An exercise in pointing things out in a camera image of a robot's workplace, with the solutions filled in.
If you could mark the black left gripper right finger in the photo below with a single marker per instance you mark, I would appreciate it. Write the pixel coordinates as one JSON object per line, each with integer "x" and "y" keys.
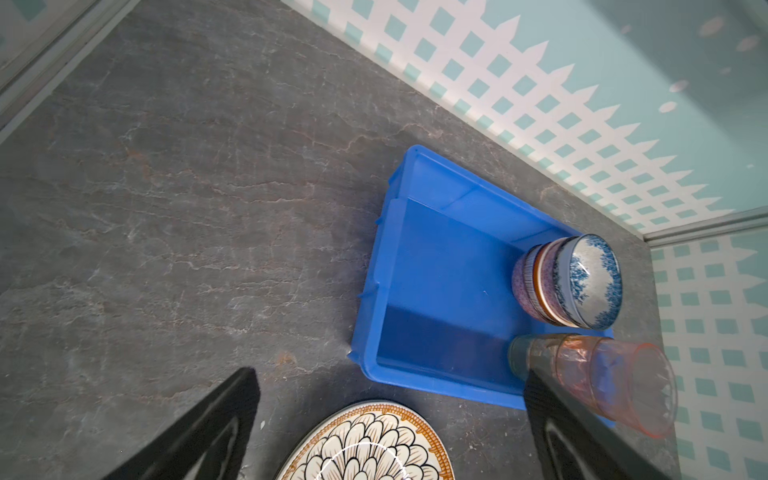
{"x": 570, "y": 441}

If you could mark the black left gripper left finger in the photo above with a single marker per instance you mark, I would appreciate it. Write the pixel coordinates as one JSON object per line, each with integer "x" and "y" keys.
{"x": 210, "y": 439}

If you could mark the red transparent plastic cup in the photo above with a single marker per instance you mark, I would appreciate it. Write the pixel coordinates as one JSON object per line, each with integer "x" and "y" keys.
{"x": 632, "y": 384}

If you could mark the green transparent plastic cup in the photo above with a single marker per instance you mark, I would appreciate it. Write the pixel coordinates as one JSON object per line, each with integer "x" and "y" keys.
{"x": 528, "y": 353}

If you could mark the blue floral ceramic bowl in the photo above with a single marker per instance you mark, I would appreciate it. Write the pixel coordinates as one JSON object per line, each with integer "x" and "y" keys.
{"x": 588, "y": 282}

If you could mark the brown floral pattern plate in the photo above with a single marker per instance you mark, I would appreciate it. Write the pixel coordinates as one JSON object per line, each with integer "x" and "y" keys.
{"x": 370, "y": 440}

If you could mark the blue plastic bin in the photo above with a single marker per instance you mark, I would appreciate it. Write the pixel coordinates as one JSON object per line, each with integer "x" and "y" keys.
{"x": 437, "y": 312}

